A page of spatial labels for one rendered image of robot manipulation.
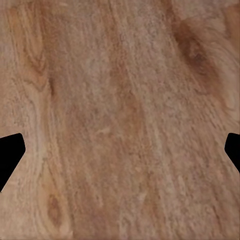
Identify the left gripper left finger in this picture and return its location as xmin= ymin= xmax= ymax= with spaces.
xmin=0 ymin=133 xmax=26 ymax=192

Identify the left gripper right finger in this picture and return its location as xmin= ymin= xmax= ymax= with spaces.
xmin=224 ymin=133 xmax=240 ymax=172

